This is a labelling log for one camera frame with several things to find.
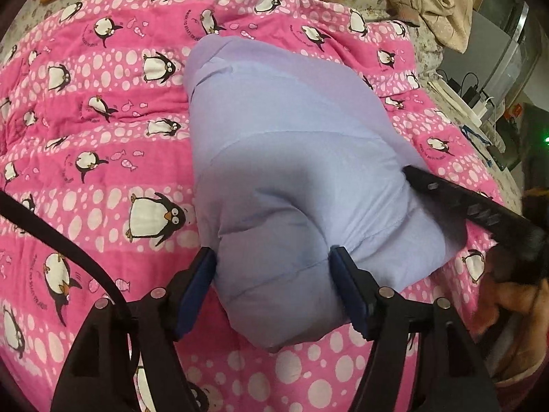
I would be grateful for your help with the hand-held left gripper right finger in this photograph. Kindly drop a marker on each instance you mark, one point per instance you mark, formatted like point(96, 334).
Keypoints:
point(348, 283)

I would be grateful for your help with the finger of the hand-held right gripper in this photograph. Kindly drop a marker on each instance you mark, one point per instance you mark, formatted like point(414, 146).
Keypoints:
point(454, 199)

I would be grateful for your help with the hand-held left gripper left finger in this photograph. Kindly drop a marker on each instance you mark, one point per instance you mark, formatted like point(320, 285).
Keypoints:
point(198, 283)

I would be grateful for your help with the lilac padded jacket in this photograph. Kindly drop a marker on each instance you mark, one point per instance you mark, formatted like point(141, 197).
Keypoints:
point(278, 137)

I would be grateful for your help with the person's right forearm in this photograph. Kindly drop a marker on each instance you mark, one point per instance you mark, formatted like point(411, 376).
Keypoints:
point(527, 384)

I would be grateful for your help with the person's right hand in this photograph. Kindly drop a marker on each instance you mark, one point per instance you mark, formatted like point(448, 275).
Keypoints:
point(510, 313)

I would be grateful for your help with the white power strip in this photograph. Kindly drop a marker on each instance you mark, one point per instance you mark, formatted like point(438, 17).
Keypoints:
point(459, 98)

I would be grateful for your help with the black charger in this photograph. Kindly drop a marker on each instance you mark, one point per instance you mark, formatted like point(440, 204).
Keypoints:
point(474, 94)

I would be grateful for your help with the floral bed sheet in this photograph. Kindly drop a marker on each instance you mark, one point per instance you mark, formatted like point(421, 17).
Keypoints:
point(433, 51)

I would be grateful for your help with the glass table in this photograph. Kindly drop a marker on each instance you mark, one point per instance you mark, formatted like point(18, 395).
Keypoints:
point(506, 43)

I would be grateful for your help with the pink penguin print blanket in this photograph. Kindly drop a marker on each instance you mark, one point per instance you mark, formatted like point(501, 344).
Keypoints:
point(107, 116)

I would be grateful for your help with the beige garment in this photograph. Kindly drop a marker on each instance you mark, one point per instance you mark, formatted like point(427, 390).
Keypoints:
point(437, 4)

